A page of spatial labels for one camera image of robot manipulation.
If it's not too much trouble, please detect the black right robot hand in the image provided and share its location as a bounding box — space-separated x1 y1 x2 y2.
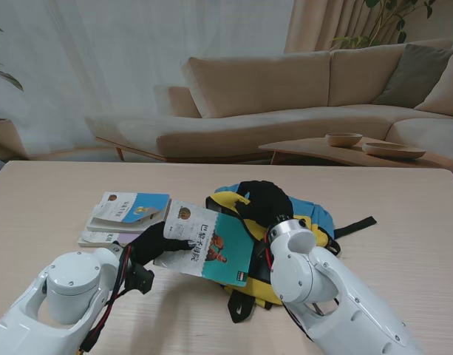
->
235 180 294 229

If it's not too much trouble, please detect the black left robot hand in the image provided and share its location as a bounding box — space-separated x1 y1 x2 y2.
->
128 221 197 266

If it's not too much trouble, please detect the blue cover book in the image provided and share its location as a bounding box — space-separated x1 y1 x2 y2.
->
86 191 171 234

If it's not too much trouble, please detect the blue and yellow school backpack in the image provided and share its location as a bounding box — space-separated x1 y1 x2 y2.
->
205 183 378 325

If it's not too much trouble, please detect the teal cover book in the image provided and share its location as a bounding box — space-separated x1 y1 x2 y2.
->
153 199 255 288

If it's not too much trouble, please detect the purple cover book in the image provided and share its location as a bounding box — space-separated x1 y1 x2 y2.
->
77 229 133 249

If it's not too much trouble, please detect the wooden coffee table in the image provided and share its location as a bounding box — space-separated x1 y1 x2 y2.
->
258 135 453 177

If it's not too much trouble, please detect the beige sofa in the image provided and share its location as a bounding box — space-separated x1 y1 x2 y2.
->
84 36 453 163

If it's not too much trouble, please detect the small wooden bowl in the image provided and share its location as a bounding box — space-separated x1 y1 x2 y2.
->
324 132 364 148

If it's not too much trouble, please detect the wide shallow wooden bowl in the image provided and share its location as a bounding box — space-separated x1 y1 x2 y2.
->
361 142 427 160

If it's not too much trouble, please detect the beige plant pot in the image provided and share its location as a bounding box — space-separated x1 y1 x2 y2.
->
0 118 27 162

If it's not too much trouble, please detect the beige curtain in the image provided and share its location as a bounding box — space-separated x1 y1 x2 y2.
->
284 0 451 55

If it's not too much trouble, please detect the grey cushion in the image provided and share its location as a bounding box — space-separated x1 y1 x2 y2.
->
373 43 453 109

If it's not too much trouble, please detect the white sheer curtain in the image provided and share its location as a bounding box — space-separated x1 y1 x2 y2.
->
0 0 297 160

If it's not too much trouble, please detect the beige cushion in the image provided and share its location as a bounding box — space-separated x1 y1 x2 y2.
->
414 53 453 119

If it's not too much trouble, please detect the dark green leaf plant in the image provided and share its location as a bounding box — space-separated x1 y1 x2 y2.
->
0 21 24 92

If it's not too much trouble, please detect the tall green leafy plant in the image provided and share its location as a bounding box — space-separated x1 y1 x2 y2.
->
331 0 437 51

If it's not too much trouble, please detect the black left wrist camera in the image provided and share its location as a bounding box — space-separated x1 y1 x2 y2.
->
125 262 155 295

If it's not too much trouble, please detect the red black right arm cable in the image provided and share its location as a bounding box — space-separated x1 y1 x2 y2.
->
261 231 277 269

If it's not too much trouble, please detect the red black arm cable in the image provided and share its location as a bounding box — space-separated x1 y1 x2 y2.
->
261 231 277 269
76 243 134 355

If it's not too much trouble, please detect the red black left arm cable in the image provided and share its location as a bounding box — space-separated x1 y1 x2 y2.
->
76 243 134 355

